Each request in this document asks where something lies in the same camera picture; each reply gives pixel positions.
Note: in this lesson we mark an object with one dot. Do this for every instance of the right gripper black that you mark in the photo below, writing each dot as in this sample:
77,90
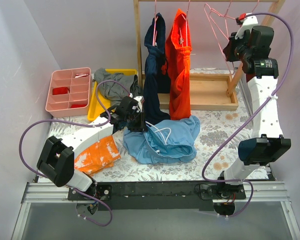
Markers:
232,49

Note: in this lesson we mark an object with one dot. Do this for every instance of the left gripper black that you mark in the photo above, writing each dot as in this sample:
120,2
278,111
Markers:
139,123

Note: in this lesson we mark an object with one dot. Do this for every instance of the light blue shorts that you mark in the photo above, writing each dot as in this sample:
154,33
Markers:
168,142

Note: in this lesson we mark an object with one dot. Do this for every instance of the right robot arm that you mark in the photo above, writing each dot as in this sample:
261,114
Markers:
267,142

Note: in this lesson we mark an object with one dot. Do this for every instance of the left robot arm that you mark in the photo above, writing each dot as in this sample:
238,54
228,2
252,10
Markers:
57,158

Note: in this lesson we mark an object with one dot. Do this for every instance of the grey shorts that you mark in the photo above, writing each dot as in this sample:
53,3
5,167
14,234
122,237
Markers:
113,91

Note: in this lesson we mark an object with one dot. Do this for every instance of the navy blue shorts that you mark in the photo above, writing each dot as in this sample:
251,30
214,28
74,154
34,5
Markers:
157,80

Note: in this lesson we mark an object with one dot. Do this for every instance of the red orange shorts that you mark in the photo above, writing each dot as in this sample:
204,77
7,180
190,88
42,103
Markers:
178,69

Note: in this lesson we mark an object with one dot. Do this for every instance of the pink hanger under orange shorts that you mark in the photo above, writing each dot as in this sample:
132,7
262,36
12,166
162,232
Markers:
183,29

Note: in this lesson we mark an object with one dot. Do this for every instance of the pink hanger under navy shorts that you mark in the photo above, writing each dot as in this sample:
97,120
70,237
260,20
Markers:
154,24

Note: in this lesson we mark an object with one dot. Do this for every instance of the yellow plastic bin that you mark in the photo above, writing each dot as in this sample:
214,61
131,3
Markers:
95,109

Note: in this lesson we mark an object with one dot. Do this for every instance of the orange white folded cloth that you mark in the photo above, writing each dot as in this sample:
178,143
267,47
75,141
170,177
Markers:
99,156

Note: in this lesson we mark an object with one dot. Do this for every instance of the red cloth front compartment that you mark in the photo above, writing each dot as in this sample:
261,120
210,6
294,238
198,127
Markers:
78,106

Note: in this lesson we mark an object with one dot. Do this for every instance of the pink compartment organizer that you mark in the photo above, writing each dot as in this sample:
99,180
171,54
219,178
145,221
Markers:
69,92

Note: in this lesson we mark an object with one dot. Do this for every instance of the white red item in organizer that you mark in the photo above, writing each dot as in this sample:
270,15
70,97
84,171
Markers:
81,75

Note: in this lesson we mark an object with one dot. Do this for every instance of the wooden clothes rack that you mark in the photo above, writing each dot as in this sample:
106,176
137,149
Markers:
208,92

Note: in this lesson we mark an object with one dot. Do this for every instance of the red cloth in organizer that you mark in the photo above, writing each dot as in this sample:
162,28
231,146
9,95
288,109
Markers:
60,90

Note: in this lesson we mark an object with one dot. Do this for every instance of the floral table mat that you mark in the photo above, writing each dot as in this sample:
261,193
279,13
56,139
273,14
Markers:
213,154

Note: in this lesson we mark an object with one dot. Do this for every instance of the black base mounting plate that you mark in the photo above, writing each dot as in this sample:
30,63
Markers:
158,195

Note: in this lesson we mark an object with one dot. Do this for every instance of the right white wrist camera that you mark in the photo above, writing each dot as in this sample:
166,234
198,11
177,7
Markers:
246,21

